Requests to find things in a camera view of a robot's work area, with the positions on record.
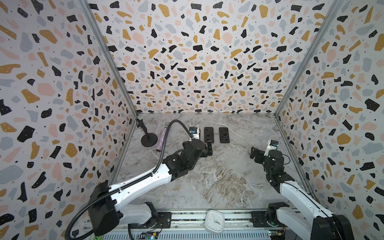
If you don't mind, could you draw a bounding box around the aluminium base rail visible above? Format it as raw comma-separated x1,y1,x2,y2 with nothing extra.
100,209,300,240

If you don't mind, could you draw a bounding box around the purple glitter microphone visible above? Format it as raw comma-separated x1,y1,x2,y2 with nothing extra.
156,125,168,152

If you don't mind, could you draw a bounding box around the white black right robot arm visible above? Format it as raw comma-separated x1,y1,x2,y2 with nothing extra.
250,144,354,240

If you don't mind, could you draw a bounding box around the white square clock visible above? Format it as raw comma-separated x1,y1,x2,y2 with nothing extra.
204,210,225,234

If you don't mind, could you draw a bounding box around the black corrugated cable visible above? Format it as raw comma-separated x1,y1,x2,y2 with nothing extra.
64,119,194,240

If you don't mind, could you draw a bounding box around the light blue phone case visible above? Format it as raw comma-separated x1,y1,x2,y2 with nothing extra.
218,126,231,144

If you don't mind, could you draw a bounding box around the aluminium frame post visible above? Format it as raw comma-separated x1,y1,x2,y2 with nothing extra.
78,0,138,119
274,0,343,119

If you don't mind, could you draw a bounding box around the aluminium frame post right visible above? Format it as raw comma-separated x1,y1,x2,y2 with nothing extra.
274,0,343,119

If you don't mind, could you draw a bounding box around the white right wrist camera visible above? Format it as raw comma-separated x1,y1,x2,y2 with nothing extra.
264,140,279,157

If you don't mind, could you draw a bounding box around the aluminium frame post left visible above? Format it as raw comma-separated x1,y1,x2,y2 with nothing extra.
78,0,138,119

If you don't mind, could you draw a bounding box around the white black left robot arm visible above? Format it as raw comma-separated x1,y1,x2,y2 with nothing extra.
88,139,213,237

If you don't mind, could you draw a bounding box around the black round microphone stand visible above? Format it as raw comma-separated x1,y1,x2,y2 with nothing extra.
137,119,158,148

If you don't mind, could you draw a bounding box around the pink silicone phone case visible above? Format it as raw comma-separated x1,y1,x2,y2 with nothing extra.
203,126,215,144

